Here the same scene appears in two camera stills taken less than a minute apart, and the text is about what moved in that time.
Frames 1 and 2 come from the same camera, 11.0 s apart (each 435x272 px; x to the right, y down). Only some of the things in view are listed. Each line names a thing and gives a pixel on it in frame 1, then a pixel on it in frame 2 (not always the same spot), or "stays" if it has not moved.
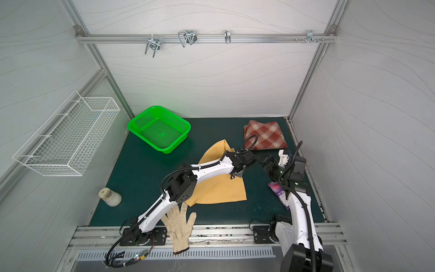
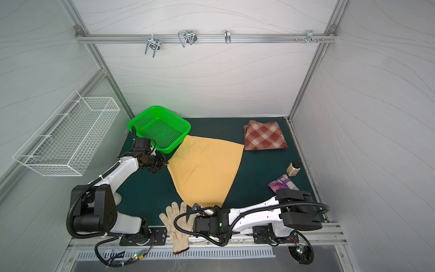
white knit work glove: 179,228 stays
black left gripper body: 240,174 to 155,162
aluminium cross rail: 190,39 stays
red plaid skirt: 259,136 stays
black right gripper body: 270,163 to 197,211
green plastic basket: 163,128 stays
